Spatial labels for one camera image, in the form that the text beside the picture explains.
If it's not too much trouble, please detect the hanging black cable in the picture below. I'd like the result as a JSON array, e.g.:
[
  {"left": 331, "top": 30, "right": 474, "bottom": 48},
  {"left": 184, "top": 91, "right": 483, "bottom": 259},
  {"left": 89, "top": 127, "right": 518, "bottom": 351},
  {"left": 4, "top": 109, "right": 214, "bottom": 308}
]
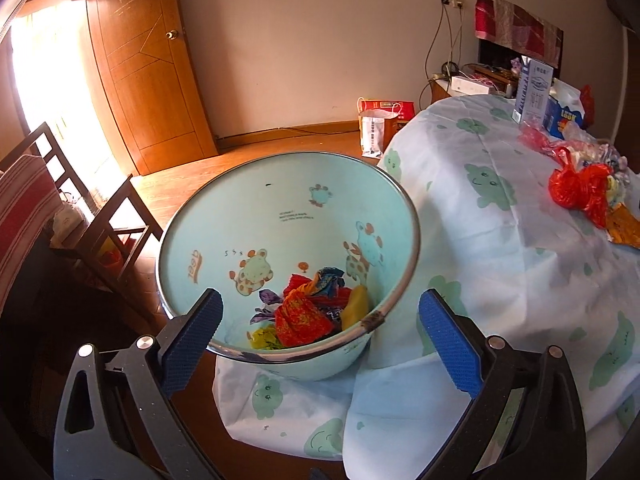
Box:
[{"left": 418, "top": 4, "right": 464, "bottom": 111}]

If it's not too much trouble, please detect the light blue cartoon trash bin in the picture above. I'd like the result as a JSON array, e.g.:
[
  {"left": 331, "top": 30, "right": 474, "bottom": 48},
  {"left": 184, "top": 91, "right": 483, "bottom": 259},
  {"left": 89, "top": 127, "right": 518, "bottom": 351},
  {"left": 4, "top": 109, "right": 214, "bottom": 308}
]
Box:
[{"left": 156, "top": 152, "right": 420, "bottom": 380}]

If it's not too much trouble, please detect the blue white LOOK carton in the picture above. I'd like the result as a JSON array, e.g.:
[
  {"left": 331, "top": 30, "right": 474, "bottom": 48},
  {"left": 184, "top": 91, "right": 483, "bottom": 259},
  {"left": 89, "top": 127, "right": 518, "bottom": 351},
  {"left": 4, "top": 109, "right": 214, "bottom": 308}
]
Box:
[{"left": 542, "top": 78, "right": 585, "bottom": 139}]

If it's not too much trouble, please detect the red bag on cabinet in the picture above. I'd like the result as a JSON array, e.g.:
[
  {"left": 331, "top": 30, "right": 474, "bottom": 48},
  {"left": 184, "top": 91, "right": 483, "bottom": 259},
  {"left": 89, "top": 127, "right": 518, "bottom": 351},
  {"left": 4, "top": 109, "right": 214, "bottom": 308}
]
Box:
[{"left": 580, "top": 84, "right": 596, "bottom": 129}]

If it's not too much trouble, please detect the white long box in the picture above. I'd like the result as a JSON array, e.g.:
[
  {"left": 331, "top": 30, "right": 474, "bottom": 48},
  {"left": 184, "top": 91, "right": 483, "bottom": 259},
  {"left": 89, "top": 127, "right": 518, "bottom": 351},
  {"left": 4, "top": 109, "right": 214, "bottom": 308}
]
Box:
[{"left": 450, "top": 76, "right": 491, "bottom": 96}]

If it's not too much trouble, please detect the pink transparent plastic bag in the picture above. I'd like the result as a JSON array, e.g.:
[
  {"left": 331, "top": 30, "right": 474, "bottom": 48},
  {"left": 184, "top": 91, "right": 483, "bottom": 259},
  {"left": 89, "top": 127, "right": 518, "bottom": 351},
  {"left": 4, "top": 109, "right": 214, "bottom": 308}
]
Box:
[{"left": 518, "top": 122, "right": 572, "bottom": 159}]

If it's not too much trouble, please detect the tall white milk carton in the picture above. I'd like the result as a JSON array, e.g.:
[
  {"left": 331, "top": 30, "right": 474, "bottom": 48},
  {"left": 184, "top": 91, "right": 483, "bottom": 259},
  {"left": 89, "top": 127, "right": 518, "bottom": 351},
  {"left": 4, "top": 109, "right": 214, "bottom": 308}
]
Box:
[{"left": 512, "top": 58, "right": 553, "bottom": 127}]

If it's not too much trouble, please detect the clear crumpled plastic bag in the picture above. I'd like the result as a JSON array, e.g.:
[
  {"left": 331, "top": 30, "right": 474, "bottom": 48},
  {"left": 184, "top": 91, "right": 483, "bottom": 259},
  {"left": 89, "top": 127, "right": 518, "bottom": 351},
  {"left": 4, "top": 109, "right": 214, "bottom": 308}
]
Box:
[{"left": 562, "top": 122, "right": 608, "bottom": 160}]

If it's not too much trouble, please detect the blue snack wrapper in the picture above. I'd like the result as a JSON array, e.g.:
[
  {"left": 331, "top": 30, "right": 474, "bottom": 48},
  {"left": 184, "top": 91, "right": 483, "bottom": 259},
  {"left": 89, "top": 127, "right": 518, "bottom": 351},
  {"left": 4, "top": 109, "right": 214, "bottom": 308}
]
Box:
[{"left": 310, "top": 266, "right": 352, "bottom": 322}]

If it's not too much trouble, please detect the yellow sponge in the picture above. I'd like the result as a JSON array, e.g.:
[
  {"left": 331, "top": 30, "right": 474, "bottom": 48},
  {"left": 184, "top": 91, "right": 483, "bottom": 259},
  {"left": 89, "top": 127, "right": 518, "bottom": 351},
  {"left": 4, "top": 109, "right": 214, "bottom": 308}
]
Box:
[{"left": 341, "top": 285, "right": 369, "bottom": 330}]

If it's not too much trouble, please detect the red gold printed plastic bag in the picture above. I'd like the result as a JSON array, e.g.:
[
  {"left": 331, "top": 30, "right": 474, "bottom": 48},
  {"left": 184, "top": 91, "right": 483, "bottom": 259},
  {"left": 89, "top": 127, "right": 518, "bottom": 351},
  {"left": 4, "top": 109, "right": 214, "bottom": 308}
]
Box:
[{"left": 274, "top": 274, "right": 352, "bottom": 348}]

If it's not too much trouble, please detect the white green cloud bedsheet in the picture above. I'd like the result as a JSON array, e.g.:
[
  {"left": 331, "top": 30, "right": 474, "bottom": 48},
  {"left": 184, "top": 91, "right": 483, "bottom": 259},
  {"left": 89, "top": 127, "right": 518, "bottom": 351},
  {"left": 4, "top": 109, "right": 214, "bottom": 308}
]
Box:
[{"left": 214, "top": 96, "right": 639, "bottom": 479}]

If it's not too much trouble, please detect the red patterned cloth cover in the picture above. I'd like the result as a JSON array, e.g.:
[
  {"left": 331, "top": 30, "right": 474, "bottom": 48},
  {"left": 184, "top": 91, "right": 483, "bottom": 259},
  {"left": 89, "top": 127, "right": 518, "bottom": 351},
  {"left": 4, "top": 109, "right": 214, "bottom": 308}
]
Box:
[{"left": 474, "top": 0, "right": 564, "bottom": 68}]

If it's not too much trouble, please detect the white paper shopping bag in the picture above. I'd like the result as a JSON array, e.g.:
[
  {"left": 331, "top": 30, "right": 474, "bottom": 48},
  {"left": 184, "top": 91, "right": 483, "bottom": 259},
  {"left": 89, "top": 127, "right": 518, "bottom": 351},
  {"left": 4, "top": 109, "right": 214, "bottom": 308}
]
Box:
[{"left": 359, "top": 110, "right": 397, "bottom": 159}]

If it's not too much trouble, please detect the red gift box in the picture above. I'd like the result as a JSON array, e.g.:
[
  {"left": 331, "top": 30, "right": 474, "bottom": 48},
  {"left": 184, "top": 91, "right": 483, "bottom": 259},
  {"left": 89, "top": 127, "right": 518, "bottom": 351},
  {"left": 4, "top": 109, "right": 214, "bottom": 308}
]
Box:
[{"left": 356, "top": 98, "right": 416, "bottom": 130}]

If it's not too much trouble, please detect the orange yellow snack bag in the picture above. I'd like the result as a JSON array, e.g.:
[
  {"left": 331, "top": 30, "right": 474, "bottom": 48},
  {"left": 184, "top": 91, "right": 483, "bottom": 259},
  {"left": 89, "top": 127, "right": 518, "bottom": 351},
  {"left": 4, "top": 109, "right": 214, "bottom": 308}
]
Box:
[{"left": 605, "top": 204, "right": 640, "bottom": 249}]

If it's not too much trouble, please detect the black television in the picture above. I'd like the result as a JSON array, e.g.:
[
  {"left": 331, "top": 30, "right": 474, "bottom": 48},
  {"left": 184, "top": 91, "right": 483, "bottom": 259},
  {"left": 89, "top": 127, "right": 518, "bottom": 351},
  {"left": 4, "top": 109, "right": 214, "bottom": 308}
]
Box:
[{"left": 477, "top": 39, "right": 532, "bottom": 77}]

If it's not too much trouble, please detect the yellow white printed plastic bag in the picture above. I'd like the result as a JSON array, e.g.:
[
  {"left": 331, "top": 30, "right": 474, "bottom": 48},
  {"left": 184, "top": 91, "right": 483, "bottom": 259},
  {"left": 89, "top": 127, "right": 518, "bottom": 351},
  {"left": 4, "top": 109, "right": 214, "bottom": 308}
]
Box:
[{"left": 605, "top": 171, "right": 640, "bottom": 216}]

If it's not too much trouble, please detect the wall power outlet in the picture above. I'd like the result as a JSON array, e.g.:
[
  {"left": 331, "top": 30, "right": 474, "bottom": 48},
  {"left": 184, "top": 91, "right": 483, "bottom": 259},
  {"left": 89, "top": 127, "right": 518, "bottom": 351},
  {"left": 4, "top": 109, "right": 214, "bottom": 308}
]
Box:
[{"left": 440, "top": 0, "right": 463, "bottom": 10}]

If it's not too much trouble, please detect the wooden door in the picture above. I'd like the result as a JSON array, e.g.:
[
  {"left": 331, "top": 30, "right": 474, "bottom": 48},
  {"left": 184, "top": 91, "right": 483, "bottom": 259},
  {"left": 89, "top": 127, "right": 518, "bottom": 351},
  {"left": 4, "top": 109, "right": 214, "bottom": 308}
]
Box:
[{"left": 87, "top": 0, "right": 218, "bottom": 176}]

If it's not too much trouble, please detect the plaid checkered cloth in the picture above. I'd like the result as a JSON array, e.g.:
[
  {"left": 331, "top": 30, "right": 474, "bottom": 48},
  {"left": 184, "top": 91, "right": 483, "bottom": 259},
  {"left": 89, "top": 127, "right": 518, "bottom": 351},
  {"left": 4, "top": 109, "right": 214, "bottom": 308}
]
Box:
[{"left": 588, "top": 143, "right": 628, "bottom": 179}]

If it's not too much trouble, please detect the red striped blanket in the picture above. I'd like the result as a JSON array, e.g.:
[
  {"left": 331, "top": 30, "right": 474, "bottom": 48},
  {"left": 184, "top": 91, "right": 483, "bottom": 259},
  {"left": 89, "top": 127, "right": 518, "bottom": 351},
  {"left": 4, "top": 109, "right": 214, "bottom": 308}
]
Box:
[{"left": 0, "top": 155, "right": 63, "bottom": 308}]

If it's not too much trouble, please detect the dark wooden chair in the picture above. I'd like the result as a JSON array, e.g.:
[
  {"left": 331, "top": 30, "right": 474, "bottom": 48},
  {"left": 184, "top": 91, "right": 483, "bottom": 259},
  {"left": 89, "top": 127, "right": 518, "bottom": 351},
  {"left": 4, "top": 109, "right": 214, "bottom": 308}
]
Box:
[{"left": 1, "top": 124, "right": 163, "bottom": 306}]

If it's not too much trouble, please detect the red crumpled plastic bag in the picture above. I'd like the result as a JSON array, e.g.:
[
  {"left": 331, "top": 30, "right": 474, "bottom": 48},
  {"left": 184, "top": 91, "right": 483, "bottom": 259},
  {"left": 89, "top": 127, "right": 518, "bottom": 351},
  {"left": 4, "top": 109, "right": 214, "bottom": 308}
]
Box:
[{"left": 548, "top": 146, "right": 611, "bottom": 229}]

